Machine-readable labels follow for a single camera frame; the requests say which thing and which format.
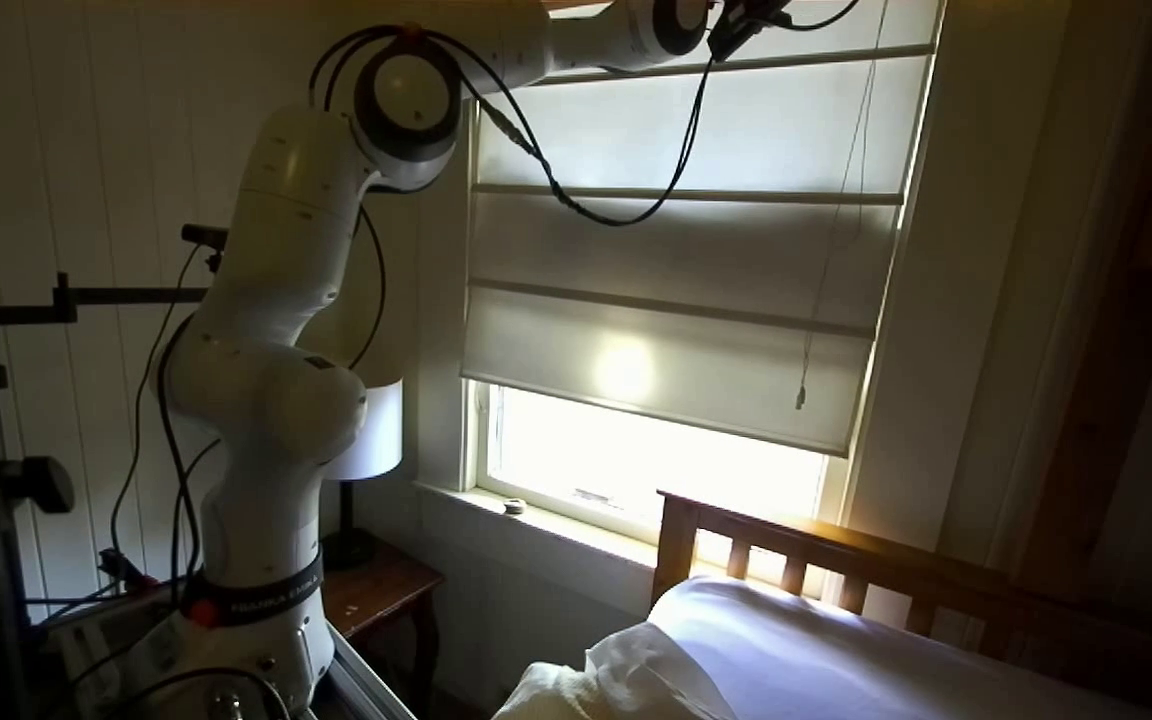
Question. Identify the white framed window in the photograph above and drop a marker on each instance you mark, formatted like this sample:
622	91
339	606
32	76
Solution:
642	462

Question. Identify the black round knob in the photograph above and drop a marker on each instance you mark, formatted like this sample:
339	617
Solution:
40	480

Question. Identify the dark wooden nightstand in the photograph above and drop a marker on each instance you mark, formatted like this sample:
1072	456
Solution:
378	595

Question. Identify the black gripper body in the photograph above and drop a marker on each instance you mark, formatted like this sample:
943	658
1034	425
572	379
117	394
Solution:
742	22

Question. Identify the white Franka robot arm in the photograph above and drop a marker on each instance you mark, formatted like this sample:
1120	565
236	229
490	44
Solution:
283	224

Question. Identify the black clamp bar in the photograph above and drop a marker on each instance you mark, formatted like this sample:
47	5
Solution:
98	296

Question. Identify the wooden bunk bed frame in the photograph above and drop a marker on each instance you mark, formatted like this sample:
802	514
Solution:
1109	347

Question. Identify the white shade table lamp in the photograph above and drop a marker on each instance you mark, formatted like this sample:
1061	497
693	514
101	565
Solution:
378	435

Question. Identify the white sheeted mattress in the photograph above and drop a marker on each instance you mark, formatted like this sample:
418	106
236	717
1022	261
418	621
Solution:
870	654

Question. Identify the small black webcam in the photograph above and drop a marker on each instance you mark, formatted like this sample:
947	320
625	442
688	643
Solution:
202	236

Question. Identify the beige roman shade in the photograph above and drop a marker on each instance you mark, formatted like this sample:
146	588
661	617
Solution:
681	264

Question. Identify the wooden bed headboard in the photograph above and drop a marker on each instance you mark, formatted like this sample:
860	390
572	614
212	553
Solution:
899	565

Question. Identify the cream blanket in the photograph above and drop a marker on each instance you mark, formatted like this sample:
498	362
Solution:
603	681

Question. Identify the small object on sill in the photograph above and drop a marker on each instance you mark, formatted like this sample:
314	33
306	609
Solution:
516	506

